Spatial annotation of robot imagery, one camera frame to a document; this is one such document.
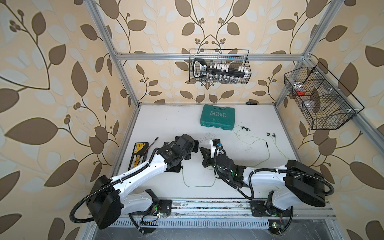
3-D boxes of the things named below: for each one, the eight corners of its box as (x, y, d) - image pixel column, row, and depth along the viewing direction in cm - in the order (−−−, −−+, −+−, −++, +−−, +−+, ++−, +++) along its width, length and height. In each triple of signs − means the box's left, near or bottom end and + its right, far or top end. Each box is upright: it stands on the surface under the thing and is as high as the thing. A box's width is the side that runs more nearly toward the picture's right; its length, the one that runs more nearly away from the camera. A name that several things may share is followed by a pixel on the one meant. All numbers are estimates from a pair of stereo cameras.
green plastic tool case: (198, 125, 109) (198, 121, 105) (203, 107, 121) (203, 102, 118) (233, 131, 106) (234, 127, 102) (234, 111, 118) (235, 107, 114)
